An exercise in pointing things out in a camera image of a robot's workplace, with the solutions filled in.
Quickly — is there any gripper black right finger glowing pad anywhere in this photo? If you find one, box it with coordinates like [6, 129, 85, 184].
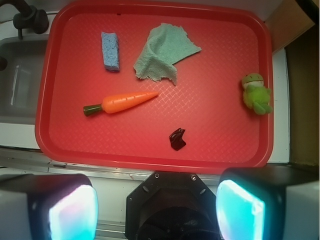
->
[215, 165, 320, 240]

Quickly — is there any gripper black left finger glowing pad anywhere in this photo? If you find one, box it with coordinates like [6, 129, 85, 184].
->
[0, 174, 98, 240]

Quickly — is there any blue sponge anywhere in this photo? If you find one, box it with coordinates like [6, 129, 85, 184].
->
[101, 32, 120, 72]

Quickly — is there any green plush toy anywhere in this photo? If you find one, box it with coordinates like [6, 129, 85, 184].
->
[241, 73, 273, 116]

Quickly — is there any small dark red object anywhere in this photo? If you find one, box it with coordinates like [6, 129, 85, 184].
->
[169, 128, 187, 151]

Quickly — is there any orange plastic toy carrot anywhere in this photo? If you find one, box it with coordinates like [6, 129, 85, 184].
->
[83, 91, 159, 117]

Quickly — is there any grey sink basin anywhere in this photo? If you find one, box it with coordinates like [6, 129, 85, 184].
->
[0, 34, 49, 125]

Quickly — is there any red plastic tray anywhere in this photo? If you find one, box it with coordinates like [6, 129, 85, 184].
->
[35, 0, 274, 174]

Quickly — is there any brown cardboard box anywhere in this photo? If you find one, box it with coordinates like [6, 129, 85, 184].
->
[264, 0, 315, 54]

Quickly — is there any dark faucet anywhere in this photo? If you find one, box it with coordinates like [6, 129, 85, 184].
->
[0, 0, 50, 40]

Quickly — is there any teal green cloth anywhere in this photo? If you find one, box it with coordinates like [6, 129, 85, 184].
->
[133, 23, 202, 85]

